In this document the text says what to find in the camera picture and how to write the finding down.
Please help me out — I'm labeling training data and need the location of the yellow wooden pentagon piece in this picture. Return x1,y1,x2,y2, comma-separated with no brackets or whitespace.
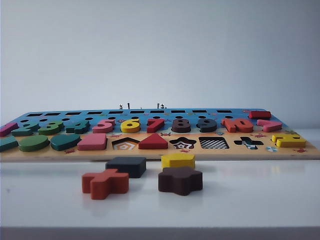
161,152,196,170

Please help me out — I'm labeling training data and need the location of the orange wooden number ten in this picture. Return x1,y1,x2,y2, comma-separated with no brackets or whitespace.
221,117,255,133

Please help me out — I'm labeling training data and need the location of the pink wooden symbol piece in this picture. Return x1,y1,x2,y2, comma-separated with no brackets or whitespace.
256,119,283,133

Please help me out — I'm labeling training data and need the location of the green wooden number three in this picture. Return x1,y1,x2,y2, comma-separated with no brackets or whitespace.
37,120,65,136

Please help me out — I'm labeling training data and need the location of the pink wooden rectangle piece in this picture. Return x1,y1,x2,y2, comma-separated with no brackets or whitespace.
76,133,108,151

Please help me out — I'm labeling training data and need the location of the remote controller with toggle switches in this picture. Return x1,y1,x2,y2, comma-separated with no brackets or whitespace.
117,101,168,110

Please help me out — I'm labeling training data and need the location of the dark green number four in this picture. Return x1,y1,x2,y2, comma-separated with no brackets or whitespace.
65,119,91,135

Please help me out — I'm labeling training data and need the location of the yellow wooden symbol piece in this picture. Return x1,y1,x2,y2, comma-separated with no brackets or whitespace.
271,133,307,149

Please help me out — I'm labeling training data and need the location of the brown wooden star piece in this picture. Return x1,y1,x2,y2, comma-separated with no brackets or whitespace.
157,166,204,197

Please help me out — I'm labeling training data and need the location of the yellow wooden number six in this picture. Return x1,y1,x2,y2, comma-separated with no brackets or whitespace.
120,117,141,134

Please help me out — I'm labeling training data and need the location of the red wooden bar piece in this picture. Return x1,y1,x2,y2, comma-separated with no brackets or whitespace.
248,110,272,120

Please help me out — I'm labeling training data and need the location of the teal wooden number two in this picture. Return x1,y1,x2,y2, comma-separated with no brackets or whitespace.
11,121,41,137

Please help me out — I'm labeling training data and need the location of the brown wooden number eight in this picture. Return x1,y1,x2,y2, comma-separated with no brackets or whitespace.
171,118,193,134

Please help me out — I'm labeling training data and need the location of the pink wooden number five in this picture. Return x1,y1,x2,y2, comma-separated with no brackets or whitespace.
92,118,116,134

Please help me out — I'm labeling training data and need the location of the pink wooden number one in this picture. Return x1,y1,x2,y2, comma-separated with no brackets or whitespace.
0,122,19,138

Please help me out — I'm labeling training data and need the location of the red wooden triangle piece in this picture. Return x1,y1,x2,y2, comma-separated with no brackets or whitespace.
138,132,169,150

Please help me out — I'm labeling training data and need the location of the dark grey number nine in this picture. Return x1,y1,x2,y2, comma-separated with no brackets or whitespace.
196,118,218,133

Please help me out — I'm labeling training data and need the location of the wooden number puzzle board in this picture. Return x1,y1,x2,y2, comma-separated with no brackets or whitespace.
0,107,320,163

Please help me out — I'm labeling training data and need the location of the dark teal teardrop piece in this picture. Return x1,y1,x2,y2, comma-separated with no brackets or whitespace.
49,133,81,152

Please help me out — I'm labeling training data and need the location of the red wooden number seven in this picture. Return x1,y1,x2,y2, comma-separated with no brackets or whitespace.
146,117,166,134

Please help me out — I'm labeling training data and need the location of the dark grey square block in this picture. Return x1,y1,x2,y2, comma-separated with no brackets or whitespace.
105,156,147,179

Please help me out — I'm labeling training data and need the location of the green wooden oval piece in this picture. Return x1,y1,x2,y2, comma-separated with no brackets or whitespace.
18,134,50,152

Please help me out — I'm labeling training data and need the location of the orange wooden cross piece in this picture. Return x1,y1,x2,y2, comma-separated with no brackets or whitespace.
81,168,130,200

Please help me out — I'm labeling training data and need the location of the teal wooden shape piece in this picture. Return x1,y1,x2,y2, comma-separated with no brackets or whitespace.
0,136,19,153

